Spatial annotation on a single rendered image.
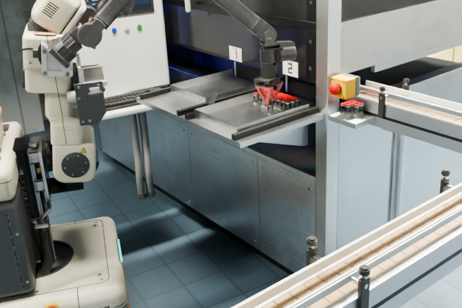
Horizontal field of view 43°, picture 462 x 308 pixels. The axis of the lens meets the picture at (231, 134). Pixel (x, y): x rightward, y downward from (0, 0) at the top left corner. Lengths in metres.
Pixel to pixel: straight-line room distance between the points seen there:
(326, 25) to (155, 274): 1.45
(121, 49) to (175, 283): 1.11
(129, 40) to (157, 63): 0.18
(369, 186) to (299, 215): 0.32
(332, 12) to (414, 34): 0.51
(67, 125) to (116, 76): 0.61
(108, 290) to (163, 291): 0.46
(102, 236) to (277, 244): 0.78
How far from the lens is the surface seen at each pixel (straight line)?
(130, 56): 2.79
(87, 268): 2.50
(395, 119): 2.13
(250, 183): 2.69
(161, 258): 2.99
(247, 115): 2.19
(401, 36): 2.43
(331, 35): 2.12
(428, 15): 2.56
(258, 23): 2.07
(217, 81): 2.63
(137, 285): 2.83
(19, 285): 2.37
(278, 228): 2.64
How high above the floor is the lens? 1.63
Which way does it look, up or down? 22 degrees down
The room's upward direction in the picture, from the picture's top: 3 degrees counter-clockwise
